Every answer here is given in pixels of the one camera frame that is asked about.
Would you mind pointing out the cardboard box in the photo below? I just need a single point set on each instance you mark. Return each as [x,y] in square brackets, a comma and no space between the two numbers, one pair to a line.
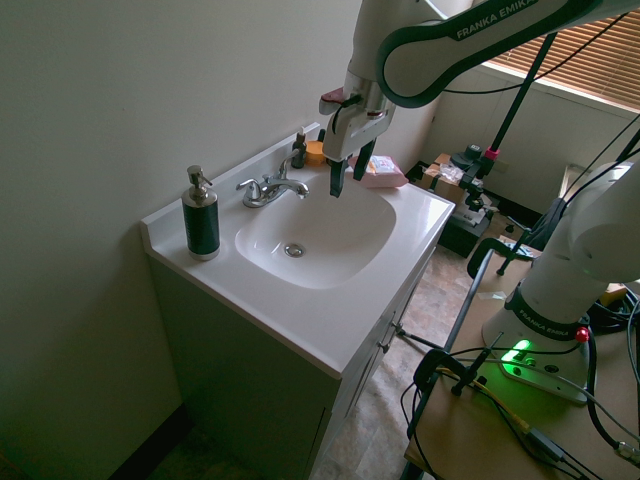
[442,182]

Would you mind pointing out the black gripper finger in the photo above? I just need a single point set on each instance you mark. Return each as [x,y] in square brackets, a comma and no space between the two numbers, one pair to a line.
[364,161]
[336,179]

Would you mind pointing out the small dark dropper bottle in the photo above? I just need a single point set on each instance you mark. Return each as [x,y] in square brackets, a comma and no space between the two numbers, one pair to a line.
[299,150]

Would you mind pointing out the black camera stand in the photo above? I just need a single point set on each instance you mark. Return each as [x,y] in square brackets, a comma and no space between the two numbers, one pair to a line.
[505,125]

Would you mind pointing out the wooden window blinds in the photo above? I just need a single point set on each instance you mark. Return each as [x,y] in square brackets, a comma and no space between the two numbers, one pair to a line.
[575,55]

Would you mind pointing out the white vanity cabinet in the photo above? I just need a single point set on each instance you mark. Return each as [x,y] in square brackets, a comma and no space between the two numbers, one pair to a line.
[280,400]

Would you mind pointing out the chrome sink faucet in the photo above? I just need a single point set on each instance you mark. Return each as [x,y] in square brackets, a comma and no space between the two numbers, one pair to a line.
[272,189]

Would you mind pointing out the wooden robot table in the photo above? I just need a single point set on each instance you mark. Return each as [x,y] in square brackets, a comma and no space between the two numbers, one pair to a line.
[515,400]

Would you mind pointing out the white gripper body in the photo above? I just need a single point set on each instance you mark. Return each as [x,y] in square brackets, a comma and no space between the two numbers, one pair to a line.
[350,131]

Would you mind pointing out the black equipment case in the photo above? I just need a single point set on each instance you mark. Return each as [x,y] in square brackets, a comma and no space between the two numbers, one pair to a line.
[462,232]

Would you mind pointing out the white sink vanity top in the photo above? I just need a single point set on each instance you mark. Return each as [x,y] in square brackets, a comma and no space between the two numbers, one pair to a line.
[300,240]

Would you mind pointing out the pink wipes pack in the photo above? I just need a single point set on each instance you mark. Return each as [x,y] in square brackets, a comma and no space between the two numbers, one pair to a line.
[382,172]

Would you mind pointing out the orange round jar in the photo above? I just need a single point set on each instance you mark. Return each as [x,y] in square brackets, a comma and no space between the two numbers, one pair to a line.
[315,152]

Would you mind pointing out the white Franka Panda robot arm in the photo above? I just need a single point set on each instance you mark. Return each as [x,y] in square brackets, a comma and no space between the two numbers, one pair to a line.
[565,260]

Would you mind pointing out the dark green soap dispenser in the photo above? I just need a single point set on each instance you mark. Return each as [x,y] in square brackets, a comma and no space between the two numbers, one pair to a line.
[202,220]

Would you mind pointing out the red wrist camera mount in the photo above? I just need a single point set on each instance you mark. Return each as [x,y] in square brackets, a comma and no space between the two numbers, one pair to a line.
[334,98]

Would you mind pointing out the black C-clamp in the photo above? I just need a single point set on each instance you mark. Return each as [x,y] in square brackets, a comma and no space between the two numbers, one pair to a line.
[440,372]
[492,255]

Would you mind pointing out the chrome sink drain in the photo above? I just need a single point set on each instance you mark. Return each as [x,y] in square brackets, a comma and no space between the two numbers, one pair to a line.
[294,249]

